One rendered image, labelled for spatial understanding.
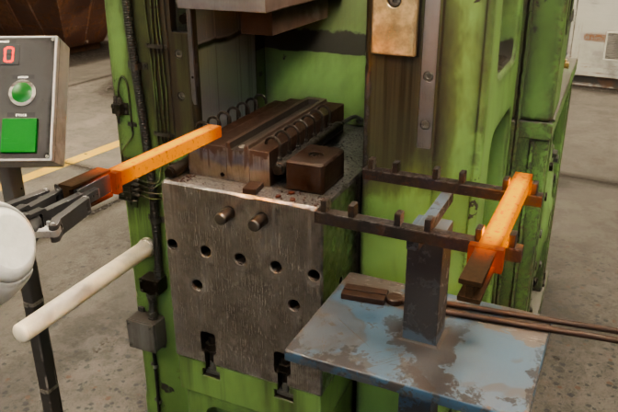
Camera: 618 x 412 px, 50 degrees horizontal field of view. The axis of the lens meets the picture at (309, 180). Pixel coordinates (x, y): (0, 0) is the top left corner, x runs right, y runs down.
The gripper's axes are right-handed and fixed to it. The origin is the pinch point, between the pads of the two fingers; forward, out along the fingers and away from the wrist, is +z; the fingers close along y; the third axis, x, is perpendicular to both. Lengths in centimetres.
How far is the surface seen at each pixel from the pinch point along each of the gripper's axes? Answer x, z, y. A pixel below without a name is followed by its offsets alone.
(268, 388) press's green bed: -62, 37, 9
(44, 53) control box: 9, 38, -44
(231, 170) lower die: -13.2, 43.8, -1.8
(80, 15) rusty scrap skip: -72, 508, -469
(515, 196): -3, 30, 58
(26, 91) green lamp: 2, 33, -45
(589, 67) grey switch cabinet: -98, 573, 53
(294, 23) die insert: 15, 65, 3
